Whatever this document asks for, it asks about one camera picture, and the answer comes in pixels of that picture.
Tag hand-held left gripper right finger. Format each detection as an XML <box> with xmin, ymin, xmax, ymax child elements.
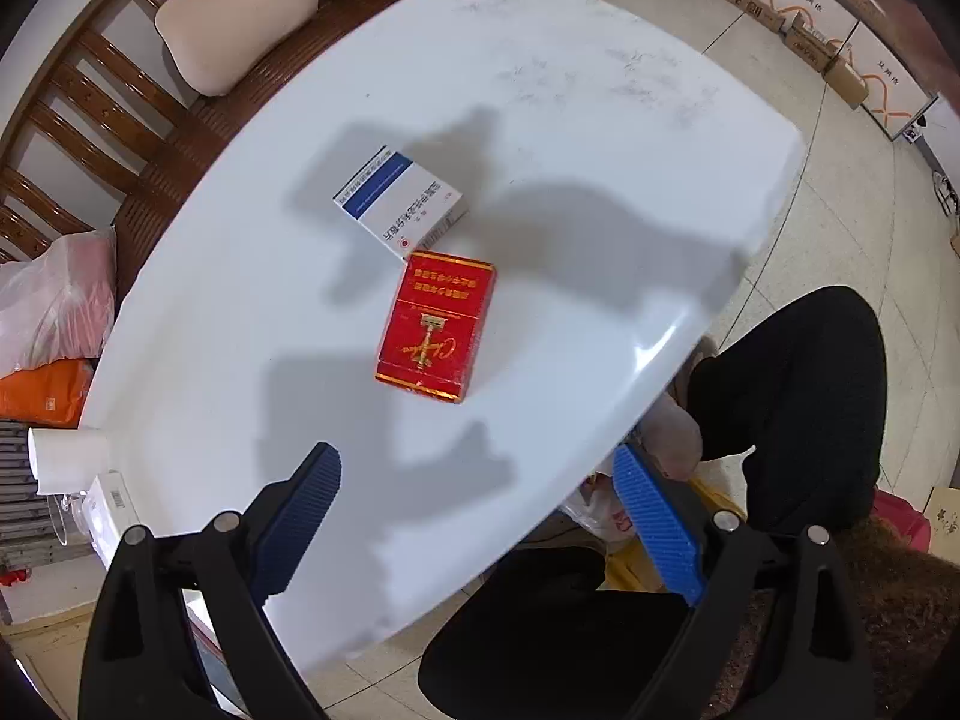
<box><xmin>613</xmin><ymin>442</ymin><xmax>875</xmax><ymax>720</ymax></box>

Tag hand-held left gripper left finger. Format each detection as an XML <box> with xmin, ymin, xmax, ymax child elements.
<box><xmin>79</xmin><ymin>441</ymin><xmax>342</xmax><ymax>720</ymax></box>

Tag white plastic bag red print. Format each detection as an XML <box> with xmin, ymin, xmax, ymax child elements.
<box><xmin>562</xmin><ymin>469</ymin><xmax>646</xmax><ymax>541</ymax></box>

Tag red cigarette pack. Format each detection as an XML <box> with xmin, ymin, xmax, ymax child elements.
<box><xmin>375</xmin><ymin>249</ymin><xmax>497</xmax><ymax>406</ymax></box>

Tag yellow plastic stool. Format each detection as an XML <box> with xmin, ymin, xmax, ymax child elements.
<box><xmin>604</xmin><ymin>465</ymin><xmax>747</xmax><ymax>593</ymax></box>

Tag beige shoe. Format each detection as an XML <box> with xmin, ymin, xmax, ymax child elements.
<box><xmin>637</xmin><ymin>337</ymin><xmax>722</xmax><ymax>481</ymax></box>

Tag person's black pants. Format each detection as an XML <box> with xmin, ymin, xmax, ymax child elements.
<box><xmin>418</xmin><ymin>285</ymin><xmax>890</xmax><ymax>720</ymax></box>

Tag small white barcode box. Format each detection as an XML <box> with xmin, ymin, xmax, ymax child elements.
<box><xmin>81</xmin><ymin>471</ymin><xmax>143</xmax><ymax>563</ymax></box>

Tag white paper roll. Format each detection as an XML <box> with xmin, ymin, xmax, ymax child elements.
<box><xmin>28</xmin><ymin>426</ymin><xmax>110</xmax><ymax>496</ymax></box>

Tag red plastic stool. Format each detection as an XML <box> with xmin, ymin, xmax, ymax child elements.
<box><xmin>870</xmin><ymin>487</ymin><xmax>931</xmax><ymax>550</ymax></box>

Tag row of cardboard boxes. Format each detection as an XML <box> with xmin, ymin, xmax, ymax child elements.
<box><xmin>649</xmin><ymin>0</ymin><xmax>871</xmax><ymax>110</ymax></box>

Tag white blue medicine box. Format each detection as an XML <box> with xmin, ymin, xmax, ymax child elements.
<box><xmin>332</xmin><ymin>144</ymin><xmax>471</xmax><ymax>263</ymax></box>

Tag brown fuzzy garment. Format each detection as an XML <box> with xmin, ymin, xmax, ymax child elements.
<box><xmin>705</xmin><ymin>517</ymin><xmax>960</xmax><ymax>720</ymax></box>

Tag beige cushion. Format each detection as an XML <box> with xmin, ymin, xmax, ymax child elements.
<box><xmin>154</xmin><ymin>0</ymin><xmax>321</xmax><ymax>98</ymax></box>

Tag orange bag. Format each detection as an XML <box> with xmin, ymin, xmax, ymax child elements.
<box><xmin>0</xmin><ymin>358</ymin><xmax>95</xmax><ymax>430</ymax></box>

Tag grey slatted rack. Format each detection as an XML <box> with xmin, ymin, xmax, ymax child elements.
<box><xmin>0</xmin><ymin>420</ymin><xmax>91</xmax><ymax>567</ymax></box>

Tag pink white plastic bag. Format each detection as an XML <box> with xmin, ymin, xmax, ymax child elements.
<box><xmin>0</xmin><ymin>229</ymin><xmax>119</xmax><ymax>380</ymax></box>

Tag white orange-patterned display board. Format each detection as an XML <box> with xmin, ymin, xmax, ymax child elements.
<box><xmin>750</xmin><ymin>0</ymin><xmax>940</xmax><ymax>142</ymax></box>

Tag wooden chair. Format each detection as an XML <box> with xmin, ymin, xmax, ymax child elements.
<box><xmin>0</xmin><ymin>0</ymin><xmax>443</xmax><ymax>286</ymax></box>

